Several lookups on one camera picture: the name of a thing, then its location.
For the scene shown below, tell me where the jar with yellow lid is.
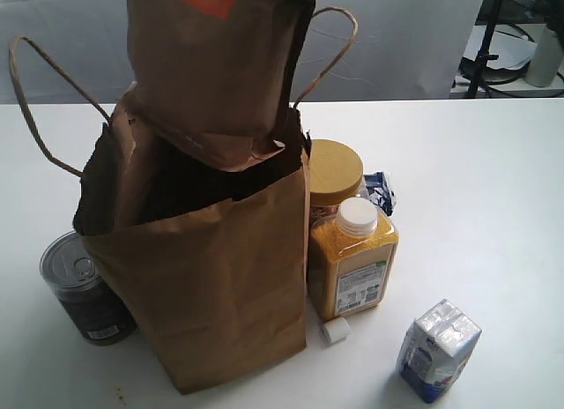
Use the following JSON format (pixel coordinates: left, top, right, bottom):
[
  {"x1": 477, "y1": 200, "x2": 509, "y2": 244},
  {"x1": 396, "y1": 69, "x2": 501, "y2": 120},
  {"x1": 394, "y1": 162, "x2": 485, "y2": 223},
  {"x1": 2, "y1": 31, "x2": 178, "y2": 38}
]
[{"x1": 309, "y1": 139, "x2": 363, "y2": 224}]

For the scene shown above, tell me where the blue white wrapper packet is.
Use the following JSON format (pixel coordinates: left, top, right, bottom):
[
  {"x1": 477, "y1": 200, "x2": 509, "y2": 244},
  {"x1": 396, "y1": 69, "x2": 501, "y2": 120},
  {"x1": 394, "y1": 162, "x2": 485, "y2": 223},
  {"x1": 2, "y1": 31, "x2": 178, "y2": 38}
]
[{"x1": 364, "y1": 171, "x2": 397, "y2": 217}]

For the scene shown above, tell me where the white blue carton pack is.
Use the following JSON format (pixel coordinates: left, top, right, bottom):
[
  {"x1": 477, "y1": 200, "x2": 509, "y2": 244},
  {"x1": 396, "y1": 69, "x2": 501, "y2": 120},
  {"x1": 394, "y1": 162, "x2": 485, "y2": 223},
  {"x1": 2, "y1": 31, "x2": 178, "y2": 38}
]
[{"x1": 397, "y1": 299, "x2": 482, "y2": 404}]

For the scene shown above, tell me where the black tripod stand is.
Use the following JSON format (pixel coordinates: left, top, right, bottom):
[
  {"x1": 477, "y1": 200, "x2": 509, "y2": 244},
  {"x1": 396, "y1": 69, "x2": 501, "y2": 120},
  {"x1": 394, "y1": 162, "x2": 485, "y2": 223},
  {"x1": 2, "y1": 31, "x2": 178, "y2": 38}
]
[{"x1": 459, "y1": 0, "x2": 503, "y2": 99}]

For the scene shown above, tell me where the yellow grain plastic bottle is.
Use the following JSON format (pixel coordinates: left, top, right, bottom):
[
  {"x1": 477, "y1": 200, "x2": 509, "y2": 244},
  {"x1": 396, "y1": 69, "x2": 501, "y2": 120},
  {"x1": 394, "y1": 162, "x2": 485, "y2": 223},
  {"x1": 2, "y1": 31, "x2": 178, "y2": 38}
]
[{"x1": 308, "y1": 197, "x2": 399, "y2": 322}]

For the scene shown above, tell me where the grey backdrop cloth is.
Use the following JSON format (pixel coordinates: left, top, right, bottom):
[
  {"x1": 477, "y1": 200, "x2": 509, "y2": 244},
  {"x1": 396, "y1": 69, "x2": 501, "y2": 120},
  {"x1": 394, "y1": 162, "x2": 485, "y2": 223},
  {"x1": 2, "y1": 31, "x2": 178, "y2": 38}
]
[{"x1": 1, "y1": 0, "x2": 483, "y2": 103}]

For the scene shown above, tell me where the dark tin can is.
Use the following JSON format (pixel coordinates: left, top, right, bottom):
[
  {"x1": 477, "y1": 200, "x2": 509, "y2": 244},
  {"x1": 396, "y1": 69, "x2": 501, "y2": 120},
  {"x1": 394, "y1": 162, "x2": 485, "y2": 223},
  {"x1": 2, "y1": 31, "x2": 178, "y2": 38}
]
[{"x1": 40, "y1": 232, "x2": 137, "y2": 346}]

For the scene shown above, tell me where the white tumbler bottle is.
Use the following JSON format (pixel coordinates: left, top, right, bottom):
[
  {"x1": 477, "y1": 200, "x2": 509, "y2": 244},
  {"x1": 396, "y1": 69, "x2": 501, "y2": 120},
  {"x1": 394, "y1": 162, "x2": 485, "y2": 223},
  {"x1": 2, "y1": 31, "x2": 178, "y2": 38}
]
[{"x1": 525, "y1": 26, "x2": 563, "y2": 87}]

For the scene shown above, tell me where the small white cylinder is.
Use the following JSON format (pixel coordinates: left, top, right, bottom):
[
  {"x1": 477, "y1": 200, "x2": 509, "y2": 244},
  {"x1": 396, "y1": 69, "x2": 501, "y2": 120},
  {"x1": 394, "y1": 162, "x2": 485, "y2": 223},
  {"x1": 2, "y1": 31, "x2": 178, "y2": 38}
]
[{"x1": 321, "y1": 317, "x2": 351, "y2": 346}]

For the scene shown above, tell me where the brown paper shopping bag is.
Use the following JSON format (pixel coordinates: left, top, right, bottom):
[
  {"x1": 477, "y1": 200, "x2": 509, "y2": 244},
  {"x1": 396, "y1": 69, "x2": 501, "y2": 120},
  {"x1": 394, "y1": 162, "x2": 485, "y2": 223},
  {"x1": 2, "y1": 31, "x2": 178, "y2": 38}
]
[{"x1": 8, "y1": 6, "x2": 360, "y2": 395}]

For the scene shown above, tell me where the brown pouch with orange label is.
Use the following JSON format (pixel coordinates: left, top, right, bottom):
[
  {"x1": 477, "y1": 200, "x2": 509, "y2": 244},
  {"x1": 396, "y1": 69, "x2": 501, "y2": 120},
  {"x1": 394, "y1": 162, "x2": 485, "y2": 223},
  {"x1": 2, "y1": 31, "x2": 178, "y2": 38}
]
[{"x1": 126, "y1": 0, "x2": 315, "y2": 172}]

